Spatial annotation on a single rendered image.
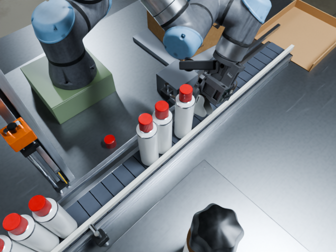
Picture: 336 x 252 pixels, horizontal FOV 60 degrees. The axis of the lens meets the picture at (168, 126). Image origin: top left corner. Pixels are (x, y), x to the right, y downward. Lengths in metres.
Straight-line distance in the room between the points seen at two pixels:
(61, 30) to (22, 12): 2.22
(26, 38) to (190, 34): 0.88
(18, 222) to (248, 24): 0.63
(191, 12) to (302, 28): 0.83
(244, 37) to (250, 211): 0.44
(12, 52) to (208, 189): 0.92
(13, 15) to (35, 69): 2.00
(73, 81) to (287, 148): 0.70
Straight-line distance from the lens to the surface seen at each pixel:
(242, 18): 0.72
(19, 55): 1.30
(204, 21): 0.66
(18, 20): 2.99
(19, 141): 0.58
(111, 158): 0.76
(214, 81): 0.76
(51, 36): 0.86
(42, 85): 1.02
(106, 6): 0.99
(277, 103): 1.08
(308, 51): 1.30
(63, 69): 0.94
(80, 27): 0.90
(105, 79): 0.99
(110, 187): 0.82
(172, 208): 0.79
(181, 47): 0.62
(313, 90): 1.17
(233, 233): 0.48
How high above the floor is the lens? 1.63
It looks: 57 degrees down
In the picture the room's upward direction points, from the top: straight up
